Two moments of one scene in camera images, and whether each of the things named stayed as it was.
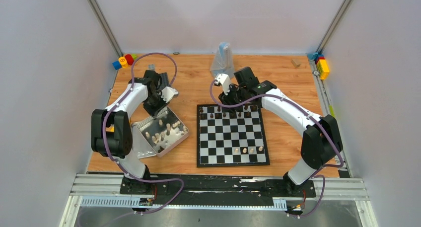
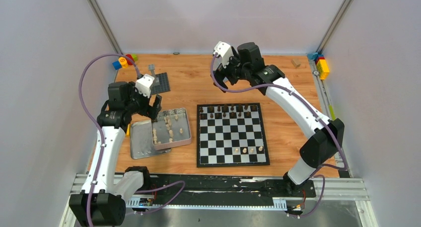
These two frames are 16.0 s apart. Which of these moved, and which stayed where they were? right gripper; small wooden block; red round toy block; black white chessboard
Moved: right gripper
Stayed: small wooden block; red round toy block; black white chessboard
